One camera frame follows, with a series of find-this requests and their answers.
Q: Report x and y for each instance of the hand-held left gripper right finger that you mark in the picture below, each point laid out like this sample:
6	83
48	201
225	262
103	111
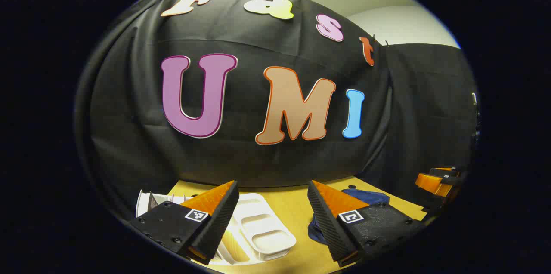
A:
329	226

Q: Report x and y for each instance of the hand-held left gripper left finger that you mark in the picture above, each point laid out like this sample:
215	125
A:
217	222

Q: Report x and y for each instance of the white plastic bookshelf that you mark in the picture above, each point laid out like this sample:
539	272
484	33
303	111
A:
262	231

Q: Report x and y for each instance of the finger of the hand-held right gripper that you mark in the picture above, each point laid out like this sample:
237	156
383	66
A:
430	183

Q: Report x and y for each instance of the black backdrop cloth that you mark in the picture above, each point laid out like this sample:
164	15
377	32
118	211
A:
241	162

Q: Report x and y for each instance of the blue schoolbag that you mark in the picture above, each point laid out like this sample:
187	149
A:
371	197

